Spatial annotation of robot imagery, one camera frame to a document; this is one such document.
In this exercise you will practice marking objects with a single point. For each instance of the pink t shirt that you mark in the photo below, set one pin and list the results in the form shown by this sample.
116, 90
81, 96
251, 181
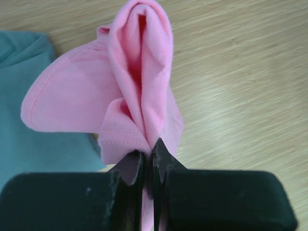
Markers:
117, 86

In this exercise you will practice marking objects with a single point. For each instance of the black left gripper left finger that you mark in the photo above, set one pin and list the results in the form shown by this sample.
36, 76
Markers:
101, 201

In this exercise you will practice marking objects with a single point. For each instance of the folded grey-blue t shirt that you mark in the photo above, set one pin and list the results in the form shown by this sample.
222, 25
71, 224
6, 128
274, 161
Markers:
24, 146

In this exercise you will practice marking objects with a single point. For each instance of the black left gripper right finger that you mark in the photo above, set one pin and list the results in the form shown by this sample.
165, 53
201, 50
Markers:
216, 200

